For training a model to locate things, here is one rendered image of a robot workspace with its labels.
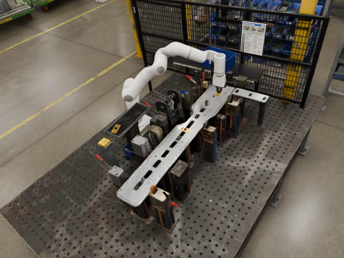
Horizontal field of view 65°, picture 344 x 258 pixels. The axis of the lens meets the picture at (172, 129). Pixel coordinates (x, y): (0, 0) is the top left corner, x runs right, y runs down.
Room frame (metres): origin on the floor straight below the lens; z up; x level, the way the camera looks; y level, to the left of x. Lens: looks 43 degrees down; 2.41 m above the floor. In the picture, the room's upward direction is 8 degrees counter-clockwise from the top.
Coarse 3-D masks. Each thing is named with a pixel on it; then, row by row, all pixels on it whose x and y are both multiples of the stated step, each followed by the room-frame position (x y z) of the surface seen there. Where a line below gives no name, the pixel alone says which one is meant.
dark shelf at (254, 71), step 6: (174, 60) 2.52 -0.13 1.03; (180, 60) 2.50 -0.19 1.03; (186, 60) 2.48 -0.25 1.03; (192, 60) 2.46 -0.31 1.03; (186, 66) 2.40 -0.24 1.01; (192, 66) 2.36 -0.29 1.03; (198, 66) 2.34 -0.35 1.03; (234, 66) 2.24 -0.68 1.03; (240, 66) 2.23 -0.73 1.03; (246, 66) 2.21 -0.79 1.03; (210, 72) 2.23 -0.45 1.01; (234, 72) 2.14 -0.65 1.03; (240, 72) 2.12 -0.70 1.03; (246, 72) 2.11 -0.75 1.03; (252, 72) 2.09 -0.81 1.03; (258, 72) 2.08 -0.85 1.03; (252, 78) 2.00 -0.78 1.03; (258, 78) 1.99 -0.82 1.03
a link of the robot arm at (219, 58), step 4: (216, 56) 1.81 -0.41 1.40; (220, 56) 1.80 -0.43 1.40; (224, 56) 1.80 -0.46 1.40; (216, 60) 1.80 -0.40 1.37; (220, 60) 1.78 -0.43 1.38; (224, 60) 1.79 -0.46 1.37; (216, 64) 1.80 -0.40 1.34; (220, 64) 1.78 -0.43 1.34; (224, 64) 1.80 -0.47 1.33; (216, 68) 1.80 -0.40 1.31; (220, 68) 1.78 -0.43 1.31; (224, 68) 1.80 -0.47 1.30; (216, 72) 1.80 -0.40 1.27; (220, 72) 1.78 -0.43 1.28
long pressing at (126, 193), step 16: (208, 96) 1.87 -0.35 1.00; (224, 96) 1.84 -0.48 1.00; (208, 112) 1.66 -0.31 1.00; (176, 128) 1.52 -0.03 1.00; (192, 128) 1.50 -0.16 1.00; (160, 144) 1.38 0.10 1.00; (176, 144) 1.36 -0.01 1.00; (144, 160) 1.25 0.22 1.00; (160, 160) 1.23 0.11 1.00; (160, 176) 1.10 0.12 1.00; (128, 192) 1.00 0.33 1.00; (144, 192) 0.98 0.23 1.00
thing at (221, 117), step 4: (220, 116) 1.60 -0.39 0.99; (224, 116) 1.59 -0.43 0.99; (220, 120) 1.58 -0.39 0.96; (224, 120) 1.56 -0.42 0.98; (220, 124) 1.58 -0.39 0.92; (224, 124) 1.56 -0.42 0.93; (220, 128) 1.58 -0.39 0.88; (224, 128) 1.57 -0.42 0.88; (220, 132) 1.58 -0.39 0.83; (224, 132) 1.59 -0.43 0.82; (220, 136) 1.58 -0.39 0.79; (224, 136) 1.59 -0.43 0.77; (220, 140) 1.58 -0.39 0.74; (224, 140) 1.58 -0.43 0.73; (220, 144) 1.57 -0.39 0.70
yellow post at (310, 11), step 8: (304, 0) 2.02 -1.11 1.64; (312, 0) 1.99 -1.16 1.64; (304, 8) 2.01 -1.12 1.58; (312, 8) 1.98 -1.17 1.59; (304, 24) 2.00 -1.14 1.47; (304, 32) 1.99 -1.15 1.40; (296, 40) 2.01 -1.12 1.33; (304, 40) 1.98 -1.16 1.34; (304, 48) 1.98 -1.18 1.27; (296, 56) 2.00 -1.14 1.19; (288, 64) 2.03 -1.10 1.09; (296, 64) 1.99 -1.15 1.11; (288, 72) 2.02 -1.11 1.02; (296, 72) 1.98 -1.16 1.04; (288, 80) 2.01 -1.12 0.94; (296, 80) 1.98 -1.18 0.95; (288, 88) 2.00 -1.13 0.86
